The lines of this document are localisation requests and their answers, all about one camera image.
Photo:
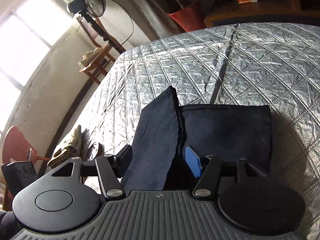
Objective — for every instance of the silver quilted bedspread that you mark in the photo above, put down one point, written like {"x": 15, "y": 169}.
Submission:
{"x": 275, "y": 64}

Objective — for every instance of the red plant pot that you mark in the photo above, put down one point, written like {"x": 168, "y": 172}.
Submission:
{"x": 190, "y": 18}

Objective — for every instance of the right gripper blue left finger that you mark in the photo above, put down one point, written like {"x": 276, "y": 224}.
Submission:
{"x": 110, "y": 169}

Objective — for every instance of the black magnifier tool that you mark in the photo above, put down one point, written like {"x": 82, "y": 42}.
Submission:
{"x": 93, "y": 151}

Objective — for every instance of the wooden TV stand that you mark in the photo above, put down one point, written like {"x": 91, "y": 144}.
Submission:
{"x": 286, "y": 11}

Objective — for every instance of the wooden chair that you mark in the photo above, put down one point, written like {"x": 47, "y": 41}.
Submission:
{"x": 97, "y": 66}

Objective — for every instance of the navy zip jacket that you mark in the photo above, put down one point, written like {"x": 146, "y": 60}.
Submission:
{"x": 165, "y": 129}

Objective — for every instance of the olive and beige clothes pile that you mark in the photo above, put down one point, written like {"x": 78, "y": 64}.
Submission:
{"x": 69, "y": 147}

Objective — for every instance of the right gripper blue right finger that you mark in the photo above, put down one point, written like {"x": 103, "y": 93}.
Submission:
{"x": 207, "y": 170}

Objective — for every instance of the white sneakers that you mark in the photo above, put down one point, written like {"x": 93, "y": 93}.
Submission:
{"x": 88, "y": 57}

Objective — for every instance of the standing electric fan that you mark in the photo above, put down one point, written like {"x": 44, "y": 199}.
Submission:
{"x": 92, "y": 2}

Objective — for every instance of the beige curtain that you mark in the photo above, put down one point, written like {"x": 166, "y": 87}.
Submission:
{"x": 156, "y": 12}

